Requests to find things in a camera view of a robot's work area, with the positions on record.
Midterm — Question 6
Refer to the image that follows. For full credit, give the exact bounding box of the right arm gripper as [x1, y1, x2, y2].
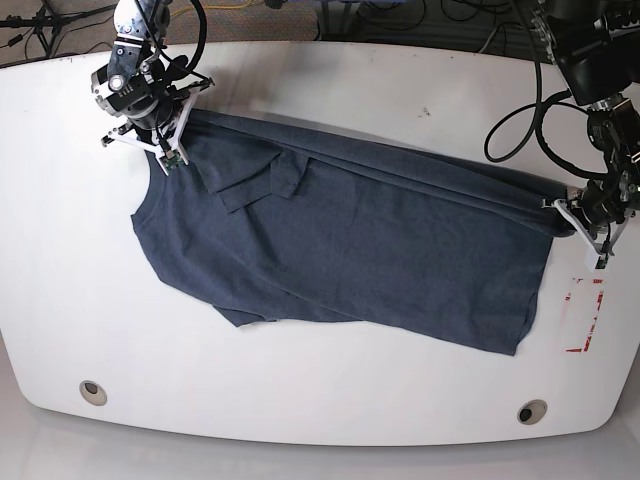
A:
[99, 77, 213, 163]

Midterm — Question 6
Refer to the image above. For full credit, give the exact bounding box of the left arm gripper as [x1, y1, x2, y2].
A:
[543, 179, 639, 258]

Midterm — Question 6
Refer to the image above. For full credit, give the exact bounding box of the dark blue printed T-shirt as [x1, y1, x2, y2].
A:
[132, 110, 573, 356]

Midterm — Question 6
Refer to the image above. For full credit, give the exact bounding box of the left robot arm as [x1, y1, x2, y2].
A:
[511, 1, 639, 269]

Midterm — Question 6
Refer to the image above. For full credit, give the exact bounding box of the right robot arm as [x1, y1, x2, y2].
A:
[91, 1, 214, 174]

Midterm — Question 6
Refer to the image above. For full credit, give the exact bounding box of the red tape rectangle marking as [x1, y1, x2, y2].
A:
[560, 278, 605, 353]

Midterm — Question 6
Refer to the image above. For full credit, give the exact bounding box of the black tripod stand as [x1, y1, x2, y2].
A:
[1, 1, 116, 59]

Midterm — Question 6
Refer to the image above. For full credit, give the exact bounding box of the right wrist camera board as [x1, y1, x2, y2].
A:
[158, 151, 189, 176]

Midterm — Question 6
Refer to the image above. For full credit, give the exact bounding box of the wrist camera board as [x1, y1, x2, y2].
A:
[585, 250, 609, 272]
[158, 151, 189, 176]

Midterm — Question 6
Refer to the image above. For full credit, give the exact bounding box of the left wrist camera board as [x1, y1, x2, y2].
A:
[585, 250, 609, 272]

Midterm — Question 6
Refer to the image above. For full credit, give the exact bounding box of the yellow cable on floor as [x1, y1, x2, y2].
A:
[169, 0, 251, 24]

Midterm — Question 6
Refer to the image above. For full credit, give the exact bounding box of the right table cable grommet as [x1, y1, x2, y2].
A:
[517, 399, 548, 426]

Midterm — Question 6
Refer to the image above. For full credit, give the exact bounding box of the table cable grommet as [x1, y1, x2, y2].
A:
[79, 380, 108, 407]
[517, 399, 548, 426]

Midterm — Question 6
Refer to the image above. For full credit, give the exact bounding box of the left table cable grommet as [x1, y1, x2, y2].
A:
[79, 380, 108, 407]

